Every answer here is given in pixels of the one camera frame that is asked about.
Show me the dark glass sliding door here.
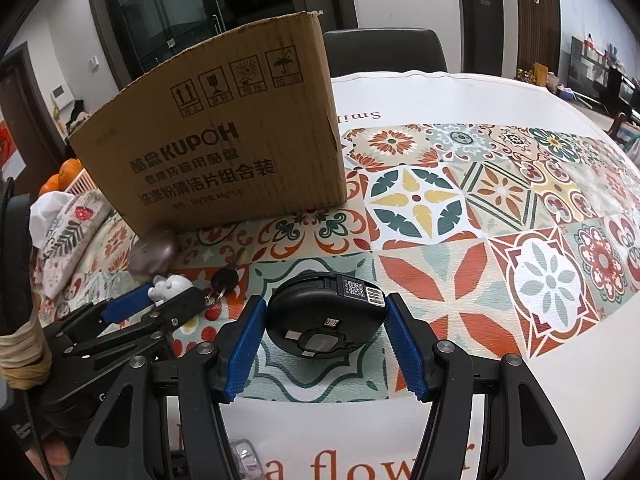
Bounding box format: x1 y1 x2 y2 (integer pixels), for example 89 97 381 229
85 0 226 86

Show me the floral fabric tissue cover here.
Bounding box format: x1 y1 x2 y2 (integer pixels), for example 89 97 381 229
30 190 113 301

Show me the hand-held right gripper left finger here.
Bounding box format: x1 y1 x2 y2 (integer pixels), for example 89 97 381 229
65 296 268 480

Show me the white figurine keychain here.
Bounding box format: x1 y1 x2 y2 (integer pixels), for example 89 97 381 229
149 274 193 306

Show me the black key fob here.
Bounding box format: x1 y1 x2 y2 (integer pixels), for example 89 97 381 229
210 266 238 293

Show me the slatted wood panel gold handle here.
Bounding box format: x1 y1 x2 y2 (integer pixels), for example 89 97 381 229
515 0 561 81

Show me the white plastic fruit basket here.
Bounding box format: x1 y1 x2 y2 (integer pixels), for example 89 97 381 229
65 170 98 196

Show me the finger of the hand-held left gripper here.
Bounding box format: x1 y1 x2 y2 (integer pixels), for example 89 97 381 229
55 289 207 386
42 282 156 356

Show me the grey dining chair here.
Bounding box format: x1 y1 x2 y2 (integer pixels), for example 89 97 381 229
322 29 448 78

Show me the red wall poster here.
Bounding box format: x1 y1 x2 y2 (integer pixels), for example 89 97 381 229
0 120 26 181

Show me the white patterned tablecloth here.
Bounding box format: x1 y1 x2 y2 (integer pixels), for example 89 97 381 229
30 70 640 480

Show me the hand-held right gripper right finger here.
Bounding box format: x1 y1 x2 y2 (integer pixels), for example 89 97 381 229
384 292 586 480

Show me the silver oval case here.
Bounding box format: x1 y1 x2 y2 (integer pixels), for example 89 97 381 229
129 228 178 281

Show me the dark wooden door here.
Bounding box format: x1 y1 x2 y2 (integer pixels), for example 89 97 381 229
455 0 516 73

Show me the black round cable reel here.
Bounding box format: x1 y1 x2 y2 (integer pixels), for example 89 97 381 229
266 273 388 359

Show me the brown cardboard box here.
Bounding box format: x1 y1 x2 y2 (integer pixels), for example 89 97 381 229
69 11 348 236

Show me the dark tv cabinet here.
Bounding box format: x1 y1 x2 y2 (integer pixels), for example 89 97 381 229
570 35 640 121

